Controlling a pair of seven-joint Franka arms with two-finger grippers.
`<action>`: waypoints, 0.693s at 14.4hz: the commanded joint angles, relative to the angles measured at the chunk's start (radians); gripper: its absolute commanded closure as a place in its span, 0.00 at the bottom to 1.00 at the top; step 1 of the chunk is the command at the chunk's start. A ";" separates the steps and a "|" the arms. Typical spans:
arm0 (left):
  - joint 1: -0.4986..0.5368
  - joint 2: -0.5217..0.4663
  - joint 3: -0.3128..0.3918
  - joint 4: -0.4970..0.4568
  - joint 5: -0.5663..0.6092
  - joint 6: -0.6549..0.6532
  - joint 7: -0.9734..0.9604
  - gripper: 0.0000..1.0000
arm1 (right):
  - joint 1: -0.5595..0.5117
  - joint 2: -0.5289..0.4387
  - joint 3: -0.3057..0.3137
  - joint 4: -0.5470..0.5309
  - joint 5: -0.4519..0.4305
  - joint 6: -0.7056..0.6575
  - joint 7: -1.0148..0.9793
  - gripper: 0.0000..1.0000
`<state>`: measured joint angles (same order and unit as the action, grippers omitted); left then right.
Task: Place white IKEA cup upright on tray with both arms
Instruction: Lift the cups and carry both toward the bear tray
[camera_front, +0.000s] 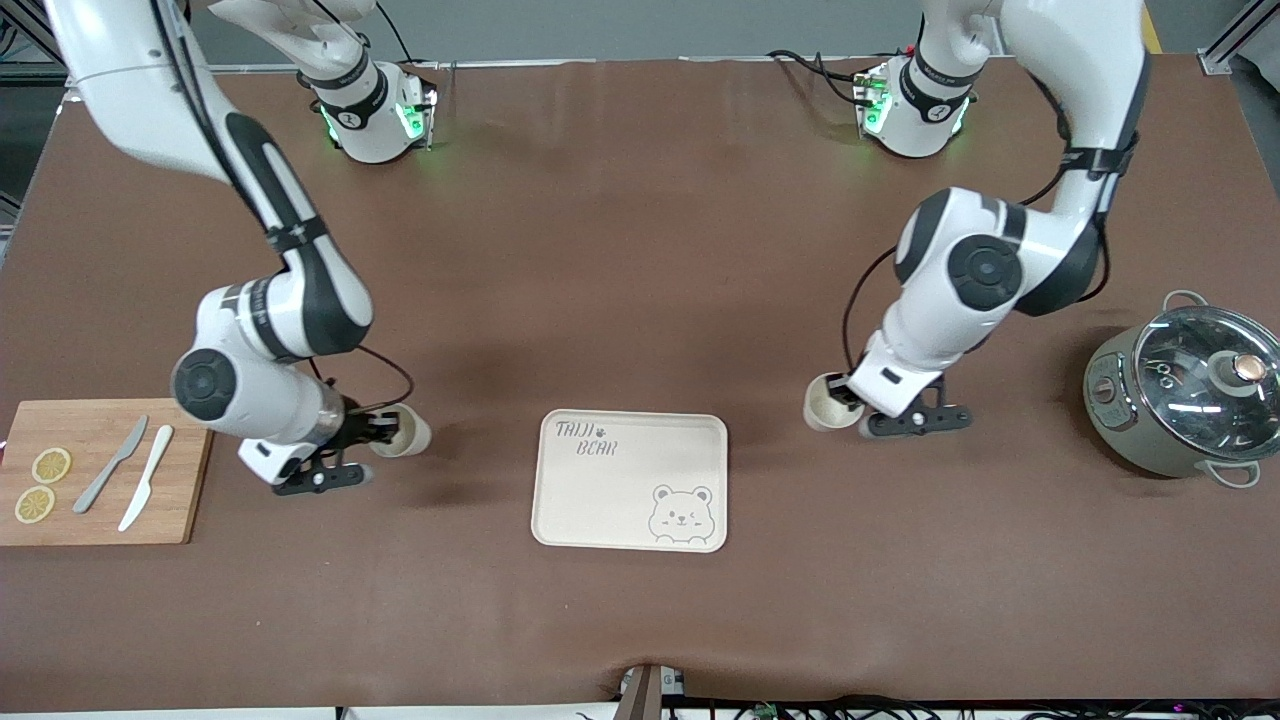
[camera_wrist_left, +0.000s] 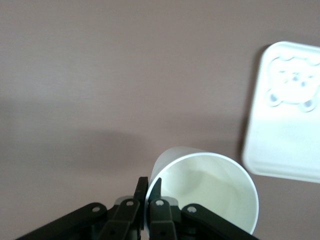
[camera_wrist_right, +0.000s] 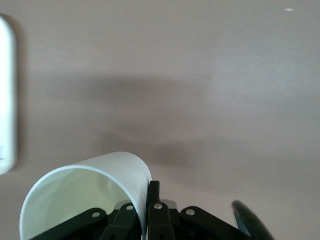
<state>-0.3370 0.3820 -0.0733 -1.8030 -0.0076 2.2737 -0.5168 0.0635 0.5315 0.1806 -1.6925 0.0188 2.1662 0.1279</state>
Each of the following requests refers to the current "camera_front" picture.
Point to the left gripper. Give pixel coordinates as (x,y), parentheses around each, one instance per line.
(838,391)

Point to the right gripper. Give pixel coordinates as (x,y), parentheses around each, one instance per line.
(357,428)

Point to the white IKEA cup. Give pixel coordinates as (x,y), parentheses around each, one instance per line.
(412,432)
(822,412)

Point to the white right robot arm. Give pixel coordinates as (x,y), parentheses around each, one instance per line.
(300,290)

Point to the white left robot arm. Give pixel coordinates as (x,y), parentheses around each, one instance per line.
(985,270)

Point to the cream bear print tray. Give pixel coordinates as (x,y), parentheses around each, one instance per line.
(620,490)

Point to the white plastic knife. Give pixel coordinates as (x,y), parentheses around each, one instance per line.
(148,475)

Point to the grey plastic knife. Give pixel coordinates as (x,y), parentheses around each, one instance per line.
(112,464)

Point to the grey cooking pot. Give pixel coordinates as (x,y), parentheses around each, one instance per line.
(1120,420)

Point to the bamboo cutting board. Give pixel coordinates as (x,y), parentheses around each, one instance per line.
(100,515)

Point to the lemon slice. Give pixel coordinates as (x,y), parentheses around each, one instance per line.
(35,504)
(51,465)

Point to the glass pot lid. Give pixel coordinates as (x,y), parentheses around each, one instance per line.
(1200,385)

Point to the aluminium frame profile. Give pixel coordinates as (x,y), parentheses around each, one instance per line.
(1235,45)
(30,30)

